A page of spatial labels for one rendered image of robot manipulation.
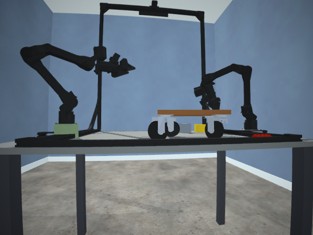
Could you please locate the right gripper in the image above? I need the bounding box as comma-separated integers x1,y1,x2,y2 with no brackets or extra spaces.
107,58,136,78

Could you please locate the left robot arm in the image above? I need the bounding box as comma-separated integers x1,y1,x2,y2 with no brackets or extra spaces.
194,64,258,130

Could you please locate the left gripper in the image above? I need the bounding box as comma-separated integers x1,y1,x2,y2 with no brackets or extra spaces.
206,91,221,110

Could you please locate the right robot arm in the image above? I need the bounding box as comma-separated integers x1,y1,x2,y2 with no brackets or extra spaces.
20,44,108,124

